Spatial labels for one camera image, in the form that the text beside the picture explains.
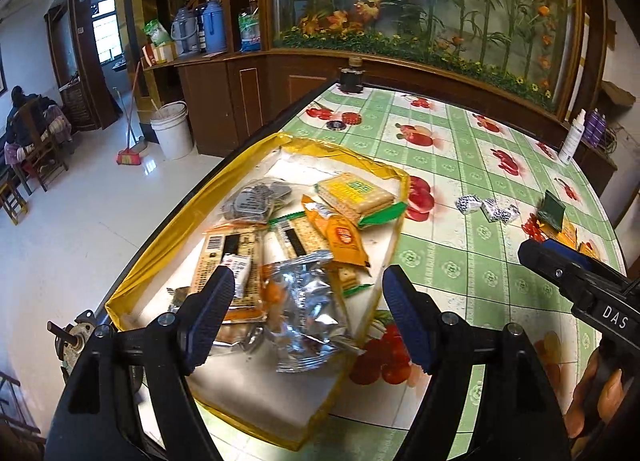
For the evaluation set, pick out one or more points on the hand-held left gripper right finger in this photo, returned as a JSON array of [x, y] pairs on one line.
[[407, 318]]

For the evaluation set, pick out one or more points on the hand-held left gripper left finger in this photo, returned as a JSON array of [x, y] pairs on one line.
[[210, 321]]

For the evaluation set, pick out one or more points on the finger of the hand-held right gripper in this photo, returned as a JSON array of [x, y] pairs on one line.
[[545, 263], [570, 250]]

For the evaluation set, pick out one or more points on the dark green sachet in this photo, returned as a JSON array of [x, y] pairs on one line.
[[551, 211]]

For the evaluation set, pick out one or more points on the black white patterned candy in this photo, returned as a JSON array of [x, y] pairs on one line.
[[469, 204], [491, 209], [509, 214]]

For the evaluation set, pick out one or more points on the orange barcode cracker packet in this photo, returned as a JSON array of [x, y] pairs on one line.
[[240, 251]]

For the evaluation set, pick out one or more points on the silver foil snack packet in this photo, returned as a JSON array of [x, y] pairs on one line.
[[320, 336], [300, 276]]

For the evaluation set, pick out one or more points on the yellow-taped white tray box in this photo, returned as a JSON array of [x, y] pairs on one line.
[[250, 401]]

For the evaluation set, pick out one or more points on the small orange sachet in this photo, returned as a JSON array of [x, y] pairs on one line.
[[345, 238]]

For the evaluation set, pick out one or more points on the black-banded green-edged cracker packet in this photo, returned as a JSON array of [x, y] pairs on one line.
[[300, 238]]

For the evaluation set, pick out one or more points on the grey clear snack pouch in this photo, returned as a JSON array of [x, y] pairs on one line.
[[250, 201]]

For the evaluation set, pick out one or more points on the yellow cracker packet green ends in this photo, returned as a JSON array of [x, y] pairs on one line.
[[350, 193]]

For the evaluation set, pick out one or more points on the person's right hand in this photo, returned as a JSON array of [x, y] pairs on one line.
[[582, 406]]

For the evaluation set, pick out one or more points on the white spray bottle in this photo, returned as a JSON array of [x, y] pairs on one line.
[[570, 141]]

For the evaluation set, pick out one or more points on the purple spray cans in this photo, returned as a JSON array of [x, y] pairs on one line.
[[595, 128]]

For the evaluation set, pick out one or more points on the small electric motor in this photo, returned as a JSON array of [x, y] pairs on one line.
[[75, 341]]

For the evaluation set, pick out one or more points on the red broom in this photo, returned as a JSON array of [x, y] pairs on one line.
[[130, 158]]

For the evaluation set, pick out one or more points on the white plastic bucket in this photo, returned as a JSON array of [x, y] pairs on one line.
[[172, 133]]

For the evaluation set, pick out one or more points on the black bottle cap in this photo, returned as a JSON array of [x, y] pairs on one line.
[[335, 125]]

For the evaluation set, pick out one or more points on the red bottle cap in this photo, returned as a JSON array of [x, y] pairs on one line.
[[351, 118]]

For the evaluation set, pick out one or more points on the wooden cabinet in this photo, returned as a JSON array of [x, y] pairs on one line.
[[215, 101]]

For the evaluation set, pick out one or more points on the small wooden stool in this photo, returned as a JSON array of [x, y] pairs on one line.
[[12, 201]]

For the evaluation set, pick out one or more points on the wooden chair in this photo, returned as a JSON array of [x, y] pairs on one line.
[[42, 161]]

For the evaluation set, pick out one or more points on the dark glass jar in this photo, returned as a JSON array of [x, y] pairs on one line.
[[351, 78]]

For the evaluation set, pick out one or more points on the red white carton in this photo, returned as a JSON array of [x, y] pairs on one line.
[[159, 55]]

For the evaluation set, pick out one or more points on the glass flower display case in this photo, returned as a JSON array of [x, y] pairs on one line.
[[425, 16]]

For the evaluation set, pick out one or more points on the grey thermos jug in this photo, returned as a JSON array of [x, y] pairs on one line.
[[185, 33]]

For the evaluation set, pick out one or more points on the green white bag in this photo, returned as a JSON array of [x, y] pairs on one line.
[[157, 33]]

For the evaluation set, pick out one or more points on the blue thermos flask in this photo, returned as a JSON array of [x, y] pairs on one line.
[[214, 28]]

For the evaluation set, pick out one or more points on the gold mirrored pillar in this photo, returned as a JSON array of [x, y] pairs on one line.
[[131, 16]]

